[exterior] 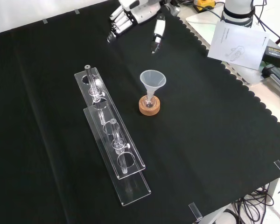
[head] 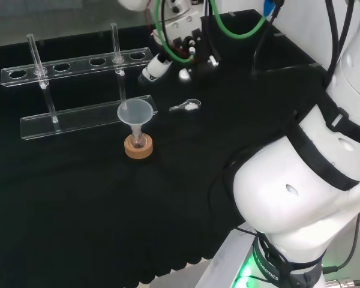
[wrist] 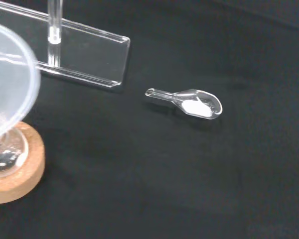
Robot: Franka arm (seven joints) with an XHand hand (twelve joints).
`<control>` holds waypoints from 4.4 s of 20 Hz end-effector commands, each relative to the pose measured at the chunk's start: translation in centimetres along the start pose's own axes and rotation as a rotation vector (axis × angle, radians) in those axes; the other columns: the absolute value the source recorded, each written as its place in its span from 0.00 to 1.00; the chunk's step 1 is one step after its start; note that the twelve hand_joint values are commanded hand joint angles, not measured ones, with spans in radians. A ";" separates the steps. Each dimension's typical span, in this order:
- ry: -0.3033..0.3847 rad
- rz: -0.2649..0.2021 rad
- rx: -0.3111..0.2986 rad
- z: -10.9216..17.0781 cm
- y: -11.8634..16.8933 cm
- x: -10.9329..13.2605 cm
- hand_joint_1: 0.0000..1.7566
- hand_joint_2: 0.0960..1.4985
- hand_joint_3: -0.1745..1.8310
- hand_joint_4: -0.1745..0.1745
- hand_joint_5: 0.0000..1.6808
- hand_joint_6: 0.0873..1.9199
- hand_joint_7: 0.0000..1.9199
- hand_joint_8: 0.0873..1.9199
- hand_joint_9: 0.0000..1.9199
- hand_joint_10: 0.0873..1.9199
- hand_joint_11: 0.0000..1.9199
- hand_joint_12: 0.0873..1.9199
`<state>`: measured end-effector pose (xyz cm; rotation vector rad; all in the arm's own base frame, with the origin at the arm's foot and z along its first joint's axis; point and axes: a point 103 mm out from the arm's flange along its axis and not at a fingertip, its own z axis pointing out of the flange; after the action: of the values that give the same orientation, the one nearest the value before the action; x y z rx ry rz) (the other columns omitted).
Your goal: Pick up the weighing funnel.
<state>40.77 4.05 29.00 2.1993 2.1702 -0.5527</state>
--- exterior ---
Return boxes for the cork ring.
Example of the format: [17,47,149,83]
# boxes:
[138,95,161,116]

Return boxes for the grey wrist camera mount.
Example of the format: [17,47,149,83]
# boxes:
[163,0,181,17]

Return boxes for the black bench cloth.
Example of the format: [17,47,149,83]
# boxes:
[0,0,280,224]

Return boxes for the black power adapter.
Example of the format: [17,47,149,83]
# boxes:
[263,45,280,69]

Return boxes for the clear glass weighing funnel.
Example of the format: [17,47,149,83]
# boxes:
[93,78,104,90]

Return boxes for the black and grey clamp tool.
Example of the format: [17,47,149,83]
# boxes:
[261,63,280,94]

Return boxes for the translucent plastic funnel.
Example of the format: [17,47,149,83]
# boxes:
[140,70,167,101]

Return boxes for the clear acrylic funnel stand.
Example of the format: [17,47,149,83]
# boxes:
[74,64,152,207]

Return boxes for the black cable bundle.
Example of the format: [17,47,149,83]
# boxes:
[232,183,280,224]

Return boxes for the yellow stop button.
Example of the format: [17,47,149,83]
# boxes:
[193,0,216,12]

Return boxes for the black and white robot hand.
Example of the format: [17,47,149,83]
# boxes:
[106,0,167,54]

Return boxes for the small round-bottom glass flask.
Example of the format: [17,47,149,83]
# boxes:
[141,93,157,109]

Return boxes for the black stop button cable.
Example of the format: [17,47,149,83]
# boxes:
[175,0,224,21]

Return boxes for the grey bench leg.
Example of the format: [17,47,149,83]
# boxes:
[266,178,280,202]

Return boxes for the white printed paper sheet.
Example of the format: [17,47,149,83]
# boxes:
[207,21,270,70]

